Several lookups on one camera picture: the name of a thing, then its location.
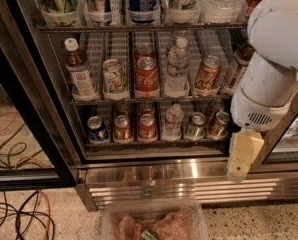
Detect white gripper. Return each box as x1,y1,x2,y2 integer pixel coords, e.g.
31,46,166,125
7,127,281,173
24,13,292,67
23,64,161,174
227,88,291,183

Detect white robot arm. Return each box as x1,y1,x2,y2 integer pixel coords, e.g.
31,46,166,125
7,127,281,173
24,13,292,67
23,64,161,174
227,0,298,183

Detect orange can bottom shelf front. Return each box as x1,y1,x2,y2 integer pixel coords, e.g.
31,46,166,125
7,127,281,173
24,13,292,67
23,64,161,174
208,111,230,138

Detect right glass fridge door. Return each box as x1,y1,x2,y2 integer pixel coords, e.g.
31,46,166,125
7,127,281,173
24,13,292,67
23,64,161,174
248,83,298,174

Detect glass fridge door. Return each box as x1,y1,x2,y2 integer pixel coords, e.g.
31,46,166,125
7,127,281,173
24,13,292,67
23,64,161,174
0,0,79,191
248,83,298,174

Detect orange can bottom shelf behind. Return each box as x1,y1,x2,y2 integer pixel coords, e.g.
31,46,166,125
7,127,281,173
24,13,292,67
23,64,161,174
205,99,224,124

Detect green silver can bottom shelf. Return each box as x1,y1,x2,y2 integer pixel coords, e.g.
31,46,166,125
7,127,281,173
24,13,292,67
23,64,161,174
185,112,206,140

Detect small water bottle bottom shelf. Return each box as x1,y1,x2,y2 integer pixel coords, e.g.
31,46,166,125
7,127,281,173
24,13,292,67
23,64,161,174
162,103,184,141

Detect orange soda can middle shelf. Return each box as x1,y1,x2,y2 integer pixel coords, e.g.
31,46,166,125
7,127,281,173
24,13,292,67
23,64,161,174
195,55,222,90

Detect clear water bottle middle shelf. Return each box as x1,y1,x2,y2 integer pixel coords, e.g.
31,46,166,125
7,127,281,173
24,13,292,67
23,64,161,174
166,37,190,92

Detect red can bottom shelf front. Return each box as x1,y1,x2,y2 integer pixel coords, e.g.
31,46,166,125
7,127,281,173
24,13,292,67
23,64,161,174
139,113,156,140

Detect red can bottom shelf behind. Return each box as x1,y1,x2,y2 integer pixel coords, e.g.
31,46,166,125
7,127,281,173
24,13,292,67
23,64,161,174
138,102,155,116

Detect red cola can front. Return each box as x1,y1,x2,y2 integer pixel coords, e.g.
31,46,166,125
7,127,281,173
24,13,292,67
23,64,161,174
136,57,158,92

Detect gold can bottom shelf front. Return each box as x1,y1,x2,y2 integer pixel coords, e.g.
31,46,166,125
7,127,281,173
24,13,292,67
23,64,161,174
114,115,133,140

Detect gold can shelf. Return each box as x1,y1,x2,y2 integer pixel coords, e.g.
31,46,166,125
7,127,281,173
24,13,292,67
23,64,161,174
116,103,132,117
114,115,133,140

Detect gold can bottom shelf behind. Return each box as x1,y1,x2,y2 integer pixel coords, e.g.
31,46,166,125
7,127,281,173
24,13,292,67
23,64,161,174
116,103,132,117

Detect red cola can behind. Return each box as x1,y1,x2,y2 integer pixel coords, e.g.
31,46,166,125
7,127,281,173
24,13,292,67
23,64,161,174
134,43,155,61

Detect large water bottle top shelf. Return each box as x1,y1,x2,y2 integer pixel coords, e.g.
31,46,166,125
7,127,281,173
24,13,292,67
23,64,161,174
203,0,241,23

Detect white green soda can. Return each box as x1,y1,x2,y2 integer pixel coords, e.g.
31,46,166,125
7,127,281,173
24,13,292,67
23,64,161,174
103,58,126,94

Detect blue can bottom shelf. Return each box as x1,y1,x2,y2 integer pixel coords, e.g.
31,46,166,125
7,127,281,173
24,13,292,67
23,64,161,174
87,116,108,142

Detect stainless steel fridge base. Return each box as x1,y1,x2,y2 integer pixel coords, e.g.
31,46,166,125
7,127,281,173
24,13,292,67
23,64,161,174
75,158,298,211

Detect left glass fridge door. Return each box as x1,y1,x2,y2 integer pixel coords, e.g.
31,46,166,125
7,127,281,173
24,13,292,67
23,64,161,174
0,0,79,191

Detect right brown tea bottle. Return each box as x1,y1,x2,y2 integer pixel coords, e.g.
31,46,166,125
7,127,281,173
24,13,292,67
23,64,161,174
222,43,254,95

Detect brown tea bottle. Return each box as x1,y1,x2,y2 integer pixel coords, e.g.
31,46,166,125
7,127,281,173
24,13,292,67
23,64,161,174
64,38,96,97
222,43,254,95

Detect clear plastic food container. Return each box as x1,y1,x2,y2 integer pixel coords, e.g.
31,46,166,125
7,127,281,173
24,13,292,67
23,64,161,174
101,198,209,240

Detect left brown tea bottle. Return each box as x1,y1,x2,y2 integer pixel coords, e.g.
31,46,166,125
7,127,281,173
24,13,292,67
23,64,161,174
64,38,96,97

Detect middle wire shelf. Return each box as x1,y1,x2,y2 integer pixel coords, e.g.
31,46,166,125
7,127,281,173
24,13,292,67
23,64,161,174
69,95,232,106

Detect wire shelf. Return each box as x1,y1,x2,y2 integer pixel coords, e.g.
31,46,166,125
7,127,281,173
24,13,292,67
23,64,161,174
69,95,232,106
38,22,247,34

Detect top wire shelf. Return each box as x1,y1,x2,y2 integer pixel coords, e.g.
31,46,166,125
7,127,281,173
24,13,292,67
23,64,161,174
38,22,247,34

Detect black and orange floor cables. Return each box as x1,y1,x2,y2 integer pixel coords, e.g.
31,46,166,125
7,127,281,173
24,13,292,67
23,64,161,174
0,189,56,240

